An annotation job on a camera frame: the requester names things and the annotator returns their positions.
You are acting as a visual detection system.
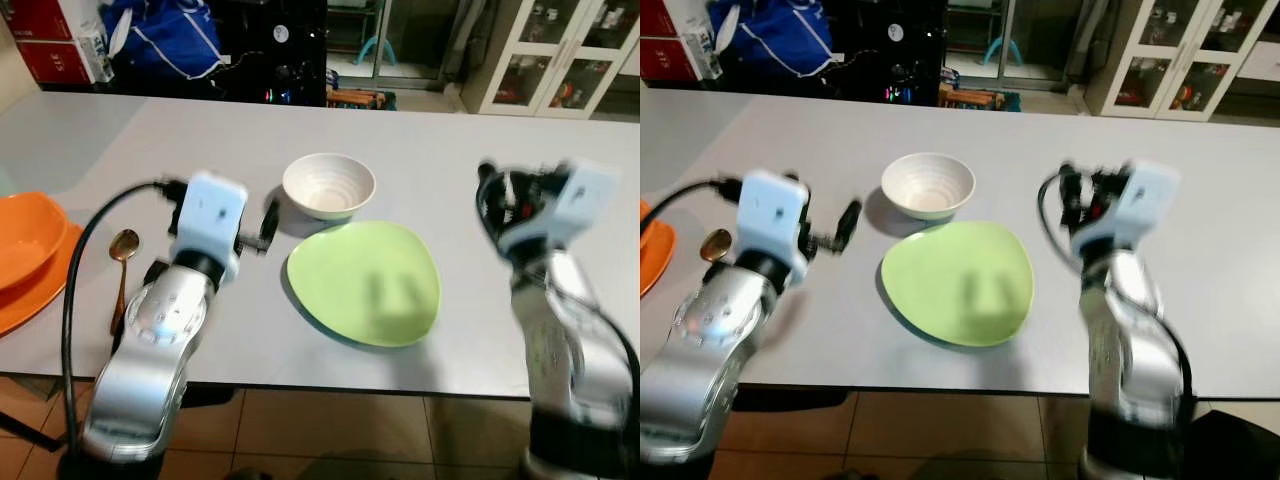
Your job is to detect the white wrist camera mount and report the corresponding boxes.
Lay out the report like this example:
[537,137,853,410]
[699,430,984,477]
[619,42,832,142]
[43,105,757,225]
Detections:
[735,170,812,273]
[1070,160,1182,263]
[170,172,249,282]
[500,160,621,259]

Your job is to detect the bronze spoon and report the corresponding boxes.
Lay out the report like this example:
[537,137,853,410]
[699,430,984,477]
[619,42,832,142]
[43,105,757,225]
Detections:
[108,229,141,336]
[699,229,734,265]

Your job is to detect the red box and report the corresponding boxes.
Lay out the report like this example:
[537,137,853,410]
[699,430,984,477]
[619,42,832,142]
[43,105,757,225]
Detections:
[640,0,716,82]
[0,0,101,87]

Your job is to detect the orange plate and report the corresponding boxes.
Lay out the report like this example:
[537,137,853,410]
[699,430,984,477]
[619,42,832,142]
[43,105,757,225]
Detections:
[0,222,86,338]
[640,220,678,299]

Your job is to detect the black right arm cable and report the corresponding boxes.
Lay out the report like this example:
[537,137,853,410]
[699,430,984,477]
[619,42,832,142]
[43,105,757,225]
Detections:
[476,160,507,239]
[1037,163,1077,263]

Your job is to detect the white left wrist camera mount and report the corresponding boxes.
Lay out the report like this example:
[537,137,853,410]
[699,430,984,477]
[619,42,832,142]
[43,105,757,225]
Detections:
[735,170,812,273]
[170,172,249,282]

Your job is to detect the orange crate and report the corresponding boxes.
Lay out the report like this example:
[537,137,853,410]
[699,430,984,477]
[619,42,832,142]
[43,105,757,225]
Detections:
[938,88,1022,112]
[327,88,397,110]

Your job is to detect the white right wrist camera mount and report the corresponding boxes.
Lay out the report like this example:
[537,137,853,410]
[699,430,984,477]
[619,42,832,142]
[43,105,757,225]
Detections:
[500,160,621,259]
[1070,160,1182,263]

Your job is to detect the blue jacket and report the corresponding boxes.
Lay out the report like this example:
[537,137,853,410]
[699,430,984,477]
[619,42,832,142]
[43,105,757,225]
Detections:
[710,0,837,80]
[100,0,224,82]

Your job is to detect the black appliance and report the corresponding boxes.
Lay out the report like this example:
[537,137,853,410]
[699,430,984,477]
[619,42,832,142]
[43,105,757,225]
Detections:
[215,0,329,107]
[830,0,947,107]

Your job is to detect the white ribbed bowl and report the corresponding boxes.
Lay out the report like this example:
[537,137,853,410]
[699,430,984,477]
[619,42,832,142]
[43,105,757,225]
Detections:
[881,152,976,221]
[282,153,377,221]

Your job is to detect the white glass door cabinet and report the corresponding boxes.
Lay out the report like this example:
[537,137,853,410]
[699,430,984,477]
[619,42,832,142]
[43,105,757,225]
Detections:
[462,0,641,120]
[1085,0,1280,124]

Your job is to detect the orange bowl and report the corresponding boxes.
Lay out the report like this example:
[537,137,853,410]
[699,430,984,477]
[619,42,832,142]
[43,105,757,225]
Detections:
[0,191,69,292]

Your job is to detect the green plate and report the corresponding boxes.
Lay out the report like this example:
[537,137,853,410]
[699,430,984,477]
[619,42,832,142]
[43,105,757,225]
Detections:
[880,221,1035,348]
[286,221,442,348]

